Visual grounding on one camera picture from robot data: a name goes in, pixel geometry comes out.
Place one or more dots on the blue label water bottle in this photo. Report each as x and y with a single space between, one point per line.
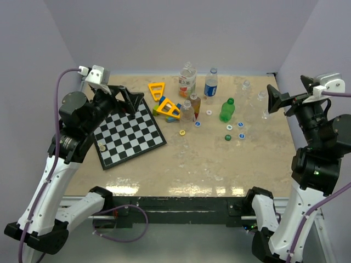
211 82

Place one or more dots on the clear plastic bottle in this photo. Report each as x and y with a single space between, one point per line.
244 92
262 95

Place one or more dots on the beige chess piece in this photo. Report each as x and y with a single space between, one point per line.
102 147

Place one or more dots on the fruit tea bottle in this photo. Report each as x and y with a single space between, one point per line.
187 80

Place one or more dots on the yellow triangle frame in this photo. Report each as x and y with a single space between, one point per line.
168 109
156 90

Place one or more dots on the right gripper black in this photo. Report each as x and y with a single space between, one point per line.
278 99

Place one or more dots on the crushed clear bottle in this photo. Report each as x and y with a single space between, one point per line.
265 112

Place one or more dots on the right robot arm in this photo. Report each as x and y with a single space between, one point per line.
315 172

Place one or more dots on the light blue toy block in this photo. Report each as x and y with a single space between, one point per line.
171 119

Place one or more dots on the green soda bottle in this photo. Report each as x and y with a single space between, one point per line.
227 110

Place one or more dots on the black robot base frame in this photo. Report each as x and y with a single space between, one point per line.
228 211

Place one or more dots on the yellow triangle frame far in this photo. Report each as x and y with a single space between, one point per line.
156 90

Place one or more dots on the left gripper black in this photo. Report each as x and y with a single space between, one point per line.
131 99

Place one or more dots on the black white chessboard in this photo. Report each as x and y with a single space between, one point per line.
127 137

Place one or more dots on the yellow triangle frame near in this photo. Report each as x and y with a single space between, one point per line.
168 109

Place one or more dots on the amber tea bottle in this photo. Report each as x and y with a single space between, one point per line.
195 103

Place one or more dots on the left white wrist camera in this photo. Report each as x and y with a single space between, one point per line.
96 77

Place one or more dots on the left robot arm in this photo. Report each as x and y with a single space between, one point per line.
42 227

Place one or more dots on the green toy block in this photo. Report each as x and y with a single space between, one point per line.
154 110

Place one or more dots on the clear empty bottle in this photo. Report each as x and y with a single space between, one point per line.
187 112

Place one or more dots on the dark blue block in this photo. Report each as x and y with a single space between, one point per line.
161 100

